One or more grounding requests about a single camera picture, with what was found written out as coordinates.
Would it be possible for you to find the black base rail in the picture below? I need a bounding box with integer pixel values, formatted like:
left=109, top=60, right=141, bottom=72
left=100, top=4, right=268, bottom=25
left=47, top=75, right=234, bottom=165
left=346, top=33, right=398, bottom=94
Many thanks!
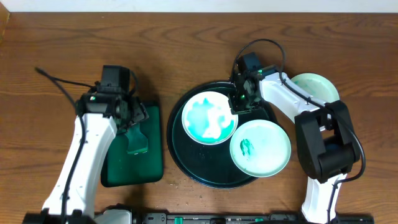
left=136, top=211, right=375, bottom=224

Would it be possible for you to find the green sponge cloth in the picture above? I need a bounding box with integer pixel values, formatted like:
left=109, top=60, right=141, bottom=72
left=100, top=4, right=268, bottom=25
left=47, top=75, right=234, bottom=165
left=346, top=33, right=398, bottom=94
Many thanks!
left=125, top=123, right=149, bottom=155

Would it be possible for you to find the round black tray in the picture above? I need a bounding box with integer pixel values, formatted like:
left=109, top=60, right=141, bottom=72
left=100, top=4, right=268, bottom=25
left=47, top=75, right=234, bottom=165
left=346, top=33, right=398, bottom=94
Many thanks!
left=167, top=82, right=256, bottom=189

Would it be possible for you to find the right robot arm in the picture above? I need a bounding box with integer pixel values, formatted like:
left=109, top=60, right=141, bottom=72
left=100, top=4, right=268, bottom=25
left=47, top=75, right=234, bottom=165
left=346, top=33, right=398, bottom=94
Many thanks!
left=229, top=68, right=366, bottom=223

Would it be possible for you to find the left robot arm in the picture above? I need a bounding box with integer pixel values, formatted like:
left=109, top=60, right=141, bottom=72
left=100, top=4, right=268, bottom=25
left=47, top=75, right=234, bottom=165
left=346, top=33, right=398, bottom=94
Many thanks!
left=23, top=91, right=148, bottom=223

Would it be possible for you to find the white plate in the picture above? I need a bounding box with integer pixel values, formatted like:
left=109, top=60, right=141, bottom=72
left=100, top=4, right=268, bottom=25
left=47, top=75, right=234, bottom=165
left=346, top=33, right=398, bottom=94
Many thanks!
left=229, top=119, right=292, bottom=177
left=291, top=73, right=340, bottom=103
left=181, top=91, right=239, bottom=146

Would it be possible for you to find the green rectangular tray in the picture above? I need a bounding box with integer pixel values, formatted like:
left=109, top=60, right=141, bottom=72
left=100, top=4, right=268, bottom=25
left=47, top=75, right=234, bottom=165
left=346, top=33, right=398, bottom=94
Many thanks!
left=101, top=101, right=164, bottom=187

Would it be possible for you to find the white plate top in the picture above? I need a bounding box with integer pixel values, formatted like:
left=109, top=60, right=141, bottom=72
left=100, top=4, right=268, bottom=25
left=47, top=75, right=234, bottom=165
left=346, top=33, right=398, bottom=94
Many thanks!
left=181, top=91, right=239, bottom=146

